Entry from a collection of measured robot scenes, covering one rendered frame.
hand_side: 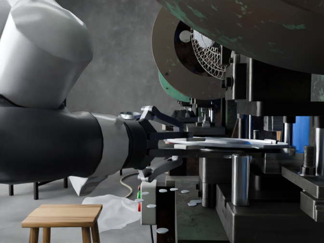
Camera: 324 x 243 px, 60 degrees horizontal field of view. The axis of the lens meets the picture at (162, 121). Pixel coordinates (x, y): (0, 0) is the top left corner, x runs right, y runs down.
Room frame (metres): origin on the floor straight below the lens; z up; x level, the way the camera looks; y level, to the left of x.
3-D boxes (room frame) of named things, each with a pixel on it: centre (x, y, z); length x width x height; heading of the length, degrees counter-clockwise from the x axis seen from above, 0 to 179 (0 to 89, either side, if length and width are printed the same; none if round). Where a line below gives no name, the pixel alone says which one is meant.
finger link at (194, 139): (0.57, -0.06, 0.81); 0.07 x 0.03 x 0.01; 140
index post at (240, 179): (0.50, -0.14, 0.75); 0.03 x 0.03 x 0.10; 88
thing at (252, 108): (0.67, -0.28, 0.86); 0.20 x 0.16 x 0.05; 178
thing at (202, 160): (0.68, -0.10, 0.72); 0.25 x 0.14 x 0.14; 88
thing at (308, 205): (0.50, -0.27, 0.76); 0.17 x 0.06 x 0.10; 178
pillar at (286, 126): (0.75, -0.34, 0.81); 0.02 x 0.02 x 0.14
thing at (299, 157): (0.67, -0.27, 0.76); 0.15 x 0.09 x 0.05; 178
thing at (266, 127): (0.67, -0.26, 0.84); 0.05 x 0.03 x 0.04; 178
